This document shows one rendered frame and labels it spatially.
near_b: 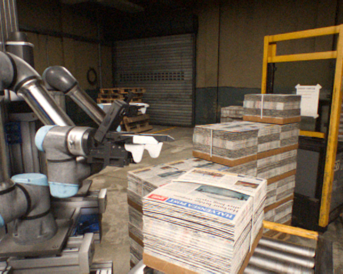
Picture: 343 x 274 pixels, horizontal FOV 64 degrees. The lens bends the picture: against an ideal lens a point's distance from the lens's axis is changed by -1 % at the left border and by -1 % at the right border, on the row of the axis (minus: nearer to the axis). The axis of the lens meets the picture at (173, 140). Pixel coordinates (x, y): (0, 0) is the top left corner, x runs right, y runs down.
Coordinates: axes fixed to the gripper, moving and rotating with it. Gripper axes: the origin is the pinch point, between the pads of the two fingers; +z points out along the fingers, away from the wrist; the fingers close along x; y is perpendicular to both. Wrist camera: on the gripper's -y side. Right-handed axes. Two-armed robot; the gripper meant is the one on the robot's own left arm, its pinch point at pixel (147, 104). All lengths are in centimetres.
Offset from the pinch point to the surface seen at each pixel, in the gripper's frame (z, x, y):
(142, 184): -18, 31, 40
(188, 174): -27, 86, 9
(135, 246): -18, 26, 88
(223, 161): 41, 36, 33
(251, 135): 62, 38, 16
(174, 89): 428, -615, 83
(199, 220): -43, 113, 8
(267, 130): 80, 36, 15
